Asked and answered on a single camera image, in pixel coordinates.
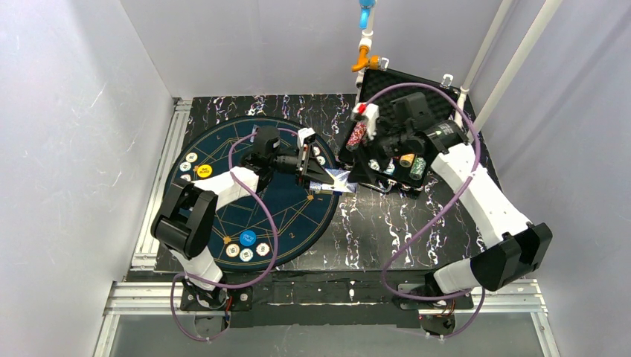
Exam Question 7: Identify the blue small blind button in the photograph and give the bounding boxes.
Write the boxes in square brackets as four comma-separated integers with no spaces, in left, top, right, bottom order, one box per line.
[239,230,257,247]

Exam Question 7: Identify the white pvc pipe frame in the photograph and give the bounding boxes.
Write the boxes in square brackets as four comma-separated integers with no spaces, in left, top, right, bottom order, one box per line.
[458,1,562,138]

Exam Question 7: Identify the purple cable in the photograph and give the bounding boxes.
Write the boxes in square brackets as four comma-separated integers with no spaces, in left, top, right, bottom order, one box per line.
[362,82,487,341]
[170,126,299,343]

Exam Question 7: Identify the loose light blue chips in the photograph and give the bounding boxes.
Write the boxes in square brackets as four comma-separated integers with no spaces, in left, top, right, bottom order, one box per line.
[368,159,396,176]

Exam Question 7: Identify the green chip row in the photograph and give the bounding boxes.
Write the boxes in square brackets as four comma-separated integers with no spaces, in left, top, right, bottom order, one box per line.
[409,156,426,181]

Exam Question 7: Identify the black poker chip case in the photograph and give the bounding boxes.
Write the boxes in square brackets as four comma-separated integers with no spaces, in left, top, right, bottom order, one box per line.
[337,69,467,190]

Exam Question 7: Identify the aluminium rail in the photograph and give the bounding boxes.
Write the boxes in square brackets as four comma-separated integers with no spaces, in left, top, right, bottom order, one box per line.
[129,98,193,271]
[103,279,560,356]

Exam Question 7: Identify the playing card deck box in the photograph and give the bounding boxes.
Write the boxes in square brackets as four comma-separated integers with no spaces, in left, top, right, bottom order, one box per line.
[309,169,358,196]

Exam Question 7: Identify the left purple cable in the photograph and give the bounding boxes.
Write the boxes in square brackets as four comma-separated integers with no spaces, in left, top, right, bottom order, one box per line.
[170,126,299,343]

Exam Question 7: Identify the orange pipe clamp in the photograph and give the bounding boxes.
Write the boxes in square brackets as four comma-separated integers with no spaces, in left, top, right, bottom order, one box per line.
[351,45,381,72]

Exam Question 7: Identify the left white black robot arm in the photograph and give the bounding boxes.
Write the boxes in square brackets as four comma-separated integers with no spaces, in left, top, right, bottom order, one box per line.
[150,126,335,294]

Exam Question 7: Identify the light blue poker chip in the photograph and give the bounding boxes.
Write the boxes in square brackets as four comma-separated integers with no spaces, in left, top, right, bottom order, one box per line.
[239,248,254,263]

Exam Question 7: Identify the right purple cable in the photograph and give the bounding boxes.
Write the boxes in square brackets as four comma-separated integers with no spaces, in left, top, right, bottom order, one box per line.
[362,82,487,341]

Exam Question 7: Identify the round dark blue poker mat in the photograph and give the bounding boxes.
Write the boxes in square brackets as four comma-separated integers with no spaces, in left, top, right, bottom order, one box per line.
[167,116,339,271]

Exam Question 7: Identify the yellow big blind button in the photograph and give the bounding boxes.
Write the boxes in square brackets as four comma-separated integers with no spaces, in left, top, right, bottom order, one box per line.
[196,164,213,179]

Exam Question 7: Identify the aluminium rail left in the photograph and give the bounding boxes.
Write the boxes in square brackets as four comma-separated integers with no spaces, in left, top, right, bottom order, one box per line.
[129,98,193,271]

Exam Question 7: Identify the chrome case handle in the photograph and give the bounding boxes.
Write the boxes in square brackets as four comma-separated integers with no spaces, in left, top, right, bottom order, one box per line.
[368,180,396,193]

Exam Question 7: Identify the red white poker chip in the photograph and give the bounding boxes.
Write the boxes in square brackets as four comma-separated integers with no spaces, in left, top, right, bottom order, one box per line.
[255,242,271,257]

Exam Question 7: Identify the red white chip row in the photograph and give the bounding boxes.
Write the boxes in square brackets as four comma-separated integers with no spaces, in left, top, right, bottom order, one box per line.
[345,121,367,152]

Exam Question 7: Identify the aluminium rail front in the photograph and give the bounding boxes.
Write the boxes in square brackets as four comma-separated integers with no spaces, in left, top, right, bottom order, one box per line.
[103,279,560,356]

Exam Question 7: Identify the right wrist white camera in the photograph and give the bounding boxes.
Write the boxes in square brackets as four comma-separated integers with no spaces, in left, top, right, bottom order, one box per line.
[351,103,379,141]

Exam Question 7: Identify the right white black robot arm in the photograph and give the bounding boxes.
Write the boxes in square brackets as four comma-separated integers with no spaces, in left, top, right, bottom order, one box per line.
[353,93,553,301]

